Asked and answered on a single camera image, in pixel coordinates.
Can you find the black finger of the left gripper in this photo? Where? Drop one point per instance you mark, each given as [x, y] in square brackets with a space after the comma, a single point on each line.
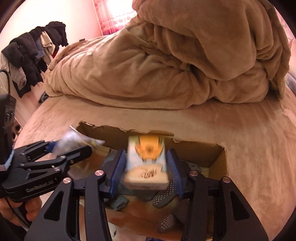
[69, 155]

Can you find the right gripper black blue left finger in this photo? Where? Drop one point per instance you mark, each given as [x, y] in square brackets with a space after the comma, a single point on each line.
[59, 216]

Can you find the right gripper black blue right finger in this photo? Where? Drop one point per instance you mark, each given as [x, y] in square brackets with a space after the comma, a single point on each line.
[234, 218]

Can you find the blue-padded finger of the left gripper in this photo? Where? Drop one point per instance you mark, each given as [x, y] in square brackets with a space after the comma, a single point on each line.
[33, 152]

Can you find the clear plastic snack bag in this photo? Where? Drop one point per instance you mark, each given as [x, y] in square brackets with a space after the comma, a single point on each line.
[73, 139]

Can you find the capybara tissue pack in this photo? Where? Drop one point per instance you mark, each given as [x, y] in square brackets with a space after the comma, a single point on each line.
[146, 165]

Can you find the grey blue sock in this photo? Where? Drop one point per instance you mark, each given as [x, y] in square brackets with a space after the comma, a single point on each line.
[119, 201]

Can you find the dark grey dotted sock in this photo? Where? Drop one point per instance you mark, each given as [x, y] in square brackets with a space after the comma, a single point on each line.
[162, 199]

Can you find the brown cardboard box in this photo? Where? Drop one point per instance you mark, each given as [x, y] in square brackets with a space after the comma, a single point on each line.
[138, 216]

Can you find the dark clothes on rack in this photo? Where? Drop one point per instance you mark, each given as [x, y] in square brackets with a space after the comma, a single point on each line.
[28, 56]

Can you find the pink window curtain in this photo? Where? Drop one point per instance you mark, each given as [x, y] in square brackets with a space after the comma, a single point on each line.
[113, 15]

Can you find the tan fleece duvet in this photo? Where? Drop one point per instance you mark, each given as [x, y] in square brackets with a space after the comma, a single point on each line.
[175, 54]

